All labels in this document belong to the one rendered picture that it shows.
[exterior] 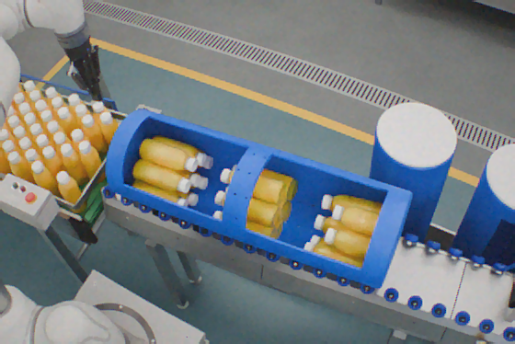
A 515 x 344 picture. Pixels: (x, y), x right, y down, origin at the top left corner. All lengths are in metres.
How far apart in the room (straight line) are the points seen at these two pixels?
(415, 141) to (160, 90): 2.05
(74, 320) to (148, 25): 3.04
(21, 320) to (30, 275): 1.69
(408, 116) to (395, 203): 0.53
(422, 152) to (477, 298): 0.50
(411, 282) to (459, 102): 1.95
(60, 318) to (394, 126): 1.21
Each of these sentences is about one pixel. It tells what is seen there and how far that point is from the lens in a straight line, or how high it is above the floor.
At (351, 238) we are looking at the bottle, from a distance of 1.54.
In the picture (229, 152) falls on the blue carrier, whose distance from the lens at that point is 1.80.
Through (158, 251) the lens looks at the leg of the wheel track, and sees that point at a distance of 2.20.
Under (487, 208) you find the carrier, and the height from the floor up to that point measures 0.95.
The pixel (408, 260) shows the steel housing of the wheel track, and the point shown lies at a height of 0.93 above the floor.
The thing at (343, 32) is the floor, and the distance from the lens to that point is 3.84.
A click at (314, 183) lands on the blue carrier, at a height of 1.05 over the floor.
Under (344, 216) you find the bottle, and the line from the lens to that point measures 1.54.
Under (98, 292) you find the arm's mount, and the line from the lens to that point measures 1.61.
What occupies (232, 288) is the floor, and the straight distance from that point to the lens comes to 2.72.
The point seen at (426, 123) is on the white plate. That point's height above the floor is 1.04.
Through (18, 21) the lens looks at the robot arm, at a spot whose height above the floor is 1.70.
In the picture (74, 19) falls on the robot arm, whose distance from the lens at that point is 1.43.
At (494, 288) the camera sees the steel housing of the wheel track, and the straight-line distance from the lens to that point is 1.78.
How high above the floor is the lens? 2.47
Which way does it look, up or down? 54 degrees down
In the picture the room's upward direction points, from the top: 6 degrees counter-clockwise
